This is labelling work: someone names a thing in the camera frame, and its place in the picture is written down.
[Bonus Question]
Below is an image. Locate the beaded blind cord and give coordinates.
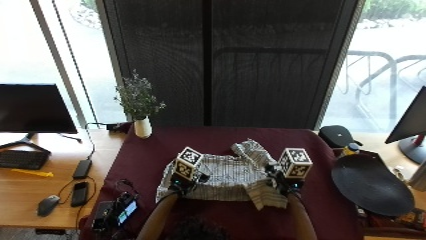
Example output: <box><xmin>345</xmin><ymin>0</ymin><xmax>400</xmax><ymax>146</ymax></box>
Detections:
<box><xmin>50</xmin><ymin>0</ymin><xmax>100</xmax><ymax>125</ymax></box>

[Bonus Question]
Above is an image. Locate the black device with lit screen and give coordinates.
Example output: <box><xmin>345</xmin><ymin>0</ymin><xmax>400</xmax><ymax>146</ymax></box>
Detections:
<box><xmin>90</xmin><ymin>191</ymin><xmax>140</xmax><ymax>233</ymax></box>

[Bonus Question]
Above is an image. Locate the person's left hand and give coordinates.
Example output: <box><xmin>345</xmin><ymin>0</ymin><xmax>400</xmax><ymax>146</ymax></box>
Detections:
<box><xmin>169</xmin><ymin>170</ymin><xmax>210</xmax><ymax>197</ymax></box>

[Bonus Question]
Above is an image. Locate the white striped cloth garment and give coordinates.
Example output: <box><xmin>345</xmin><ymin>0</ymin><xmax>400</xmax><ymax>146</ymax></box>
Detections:
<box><xmin>154</xmin><ymin>138</ymin><xmax>290</xmax><ymax>212</ymax></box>

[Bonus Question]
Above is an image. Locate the black smartphone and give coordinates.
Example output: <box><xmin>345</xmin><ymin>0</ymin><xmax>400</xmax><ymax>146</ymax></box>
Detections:
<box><xmin>69</xmin><ymin>181</ymin><xmax>90</xmax><ymax>208</ymax></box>

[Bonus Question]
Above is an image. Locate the grey computer mouse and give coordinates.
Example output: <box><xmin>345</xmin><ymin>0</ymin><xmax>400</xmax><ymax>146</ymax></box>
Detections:
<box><xmin>36</xmin><ymin>194</ymin><xmax>61</xmax><ymax>218</ymax></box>

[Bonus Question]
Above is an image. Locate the white marker cube on glove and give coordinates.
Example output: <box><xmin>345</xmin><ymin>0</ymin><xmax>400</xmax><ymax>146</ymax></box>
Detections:
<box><xmin>277</xmin><ymin>147</ymin><xmax>314</xmax><ymax>180</ymax></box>
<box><xmin>172</xmin><ymin>146</ymin><xmax>205</xmax><ymax>183</ymax></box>

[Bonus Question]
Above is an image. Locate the yellow flat tool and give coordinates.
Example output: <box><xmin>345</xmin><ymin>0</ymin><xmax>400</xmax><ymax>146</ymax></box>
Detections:
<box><xmin>9</xmin><ymin>168</ymin><xmax>54</xmax><ymax>178</ymax></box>

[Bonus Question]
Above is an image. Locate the black keyboard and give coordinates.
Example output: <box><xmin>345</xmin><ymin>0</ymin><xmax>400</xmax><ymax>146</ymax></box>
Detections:
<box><xmin>0</xmin><ymin>149</ymin><xmax>50</xmax><ymax>171</ymax></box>

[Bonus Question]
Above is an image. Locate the black power adapter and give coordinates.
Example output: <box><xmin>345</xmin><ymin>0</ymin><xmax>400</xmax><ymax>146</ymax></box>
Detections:
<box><xmin>72</xmin><ymin>158</ymin><xmax>93</xmax><ymax>180</ymax></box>

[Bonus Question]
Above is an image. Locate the black cable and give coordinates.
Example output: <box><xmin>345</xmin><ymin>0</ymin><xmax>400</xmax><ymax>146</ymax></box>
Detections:
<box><xmin>57</xmin><ymin>121</ymin><xmax>117</xmax><ymax>231</ymax></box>

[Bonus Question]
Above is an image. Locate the dark mesh window screen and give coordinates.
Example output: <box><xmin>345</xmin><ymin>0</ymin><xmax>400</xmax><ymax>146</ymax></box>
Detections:
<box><xmin>94</xmin><ymin>0</ymin><xmax>366</xmax><ymax>130</ymax></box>

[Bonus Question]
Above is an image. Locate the black computer monitor with V-shaped stand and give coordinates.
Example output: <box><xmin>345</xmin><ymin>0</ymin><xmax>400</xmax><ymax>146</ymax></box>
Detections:
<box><xmin>0</xmin><ymin>83</ymin><xmax>84</xmax><ymax>154</ymax></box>

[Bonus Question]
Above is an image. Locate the black monitor with round stand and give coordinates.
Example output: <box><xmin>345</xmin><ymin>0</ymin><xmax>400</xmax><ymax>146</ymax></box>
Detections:
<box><xmin>383</xmin><ymin>85</ymin><xmax>426</xmax><ymax>165</ymax></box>

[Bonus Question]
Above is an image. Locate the yellow bottle with dark cap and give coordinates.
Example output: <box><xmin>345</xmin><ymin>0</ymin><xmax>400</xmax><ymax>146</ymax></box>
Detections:
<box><xmin>339</xmin><ymin>142</ymin><xmax>362</xmax><ymax>158</ymax></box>

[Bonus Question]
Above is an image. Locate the bunch of small pale flowers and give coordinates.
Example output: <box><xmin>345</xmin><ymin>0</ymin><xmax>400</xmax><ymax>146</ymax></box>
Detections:
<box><xmin>113</xmin><ymin>69</ymin><xmax>168</xmax><ymax>121</ymax></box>

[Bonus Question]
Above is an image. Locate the white marker cube on right glove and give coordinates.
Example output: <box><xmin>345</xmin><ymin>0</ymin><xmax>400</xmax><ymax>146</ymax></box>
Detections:
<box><xmin>277</xmin><ymin>147</ymin><xmax>314</xmax><ymax>180</ymax></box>

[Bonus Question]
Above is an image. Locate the person's right hand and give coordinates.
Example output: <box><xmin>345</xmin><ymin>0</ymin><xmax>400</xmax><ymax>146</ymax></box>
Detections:
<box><xmin>263</xmin><ymin>163</ymin><xmax>306</xmax><ymax>197</ymax></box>

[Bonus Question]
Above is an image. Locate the metal bicycle rack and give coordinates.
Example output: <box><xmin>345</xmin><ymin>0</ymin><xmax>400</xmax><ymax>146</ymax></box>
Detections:
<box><xmin>339</xmin><ymin>49</ymin><xmax>426</xmax><ymax>124</ymax></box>

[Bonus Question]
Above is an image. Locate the white marker cube on left glove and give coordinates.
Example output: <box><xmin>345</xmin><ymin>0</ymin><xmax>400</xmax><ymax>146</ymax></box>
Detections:
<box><xmin>172</xmin><ymin>146</ymin><xmax>205</xmax><ymax>183</ymax></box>

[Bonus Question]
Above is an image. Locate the white vase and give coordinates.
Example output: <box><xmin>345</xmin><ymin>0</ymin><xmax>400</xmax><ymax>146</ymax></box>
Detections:
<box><xmin>133</xmin><ymin>115</ymin><xmax>153</xmax><ymax>140</ymax></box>

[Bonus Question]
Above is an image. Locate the maroon tablecloth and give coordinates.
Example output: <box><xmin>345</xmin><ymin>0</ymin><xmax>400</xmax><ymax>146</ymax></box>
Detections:
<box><xmin>78</xmin><ymin>125</ymin><xmax>366</xmax><ymax>240</ymax></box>

